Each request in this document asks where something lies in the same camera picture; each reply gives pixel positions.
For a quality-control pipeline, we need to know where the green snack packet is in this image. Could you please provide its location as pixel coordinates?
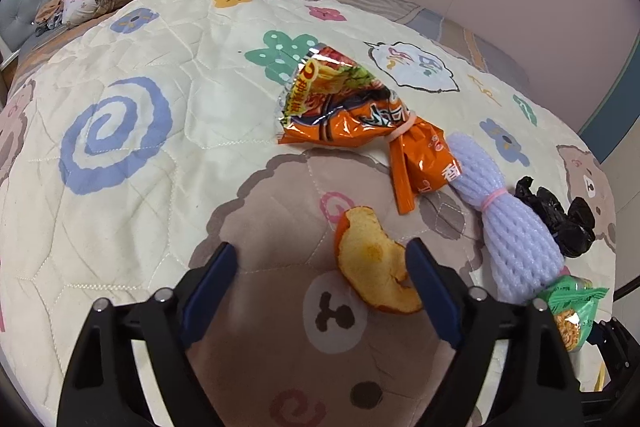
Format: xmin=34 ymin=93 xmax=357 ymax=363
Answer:
xmin=538 ymin=275 xmax=608 ymax=352

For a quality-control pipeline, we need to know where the small orange peel piece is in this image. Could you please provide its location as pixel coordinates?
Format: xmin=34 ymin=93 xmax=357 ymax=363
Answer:
xmin=334 ymin=206 xmax=422 ymax=315

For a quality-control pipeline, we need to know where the orange snack wrapper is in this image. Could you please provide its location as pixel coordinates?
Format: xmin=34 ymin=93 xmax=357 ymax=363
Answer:
xmin=279 ymin=44 xmax=461 ymax=215

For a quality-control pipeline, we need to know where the cartoon bear quilt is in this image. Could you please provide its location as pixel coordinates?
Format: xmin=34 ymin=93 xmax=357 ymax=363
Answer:
xmin=1 ymin=0 xmax=616 ymax=426

